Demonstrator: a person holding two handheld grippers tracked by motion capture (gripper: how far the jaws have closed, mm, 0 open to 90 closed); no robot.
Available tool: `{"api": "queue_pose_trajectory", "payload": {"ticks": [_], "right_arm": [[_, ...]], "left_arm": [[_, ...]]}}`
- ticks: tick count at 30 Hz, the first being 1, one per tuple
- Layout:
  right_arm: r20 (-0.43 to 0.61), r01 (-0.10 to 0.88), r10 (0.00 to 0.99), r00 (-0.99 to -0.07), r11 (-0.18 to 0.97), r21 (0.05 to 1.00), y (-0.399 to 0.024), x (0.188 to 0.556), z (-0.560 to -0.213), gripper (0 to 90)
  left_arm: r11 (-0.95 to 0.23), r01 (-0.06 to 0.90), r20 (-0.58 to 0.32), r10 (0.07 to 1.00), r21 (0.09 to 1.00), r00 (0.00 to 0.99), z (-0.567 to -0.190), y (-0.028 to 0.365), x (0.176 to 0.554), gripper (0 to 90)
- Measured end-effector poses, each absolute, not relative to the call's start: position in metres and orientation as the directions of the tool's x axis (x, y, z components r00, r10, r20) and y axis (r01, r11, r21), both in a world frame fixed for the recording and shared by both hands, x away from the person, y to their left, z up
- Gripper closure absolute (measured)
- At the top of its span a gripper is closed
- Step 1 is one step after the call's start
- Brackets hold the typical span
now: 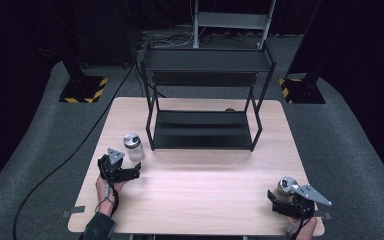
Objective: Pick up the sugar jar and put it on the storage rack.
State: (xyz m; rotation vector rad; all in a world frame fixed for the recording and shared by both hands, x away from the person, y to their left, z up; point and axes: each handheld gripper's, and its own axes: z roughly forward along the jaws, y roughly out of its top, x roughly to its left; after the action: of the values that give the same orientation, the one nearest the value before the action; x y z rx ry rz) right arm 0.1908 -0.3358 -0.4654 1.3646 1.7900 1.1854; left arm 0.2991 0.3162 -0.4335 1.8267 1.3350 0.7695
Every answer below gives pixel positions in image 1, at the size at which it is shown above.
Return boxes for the black metal shelf rack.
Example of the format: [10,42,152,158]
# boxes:
[140,41,278,153]

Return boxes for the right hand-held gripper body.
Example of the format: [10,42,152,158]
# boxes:
[271,184,333,220]

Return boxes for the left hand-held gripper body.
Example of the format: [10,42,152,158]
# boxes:
[97,147,130,184]

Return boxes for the person's right hand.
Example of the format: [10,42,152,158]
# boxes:
[284,215,318,240]

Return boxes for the grey tape strip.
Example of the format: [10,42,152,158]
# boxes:
[314,210,333,221]
[61,205,86,219]

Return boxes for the hand-held gripper cable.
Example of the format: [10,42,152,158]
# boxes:
[94,163,120,216]
[284,203,309,240]

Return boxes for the black floor cable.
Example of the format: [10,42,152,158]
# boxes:
[11,61,138,240]

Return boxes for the black stand with striped base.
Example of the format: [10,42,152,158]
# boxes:
[278,0,327,105]
[58,39,109,104]

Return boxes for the left hand-held gripper cable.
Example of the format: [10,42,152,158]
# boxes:
[94,163,120,216]

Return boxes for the bundle of floor cables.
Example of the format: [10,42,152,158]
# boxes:
[141,29,196,49]

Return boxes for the person's left hand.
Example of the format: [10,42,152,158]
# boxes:
[94,175,128,218]

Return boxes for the white metal stand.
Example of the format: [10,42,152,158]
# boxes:
[191,0,277,50]

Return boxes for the right hand-held gripper cable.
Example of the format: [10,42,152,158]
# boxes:
[284,203,309,240]

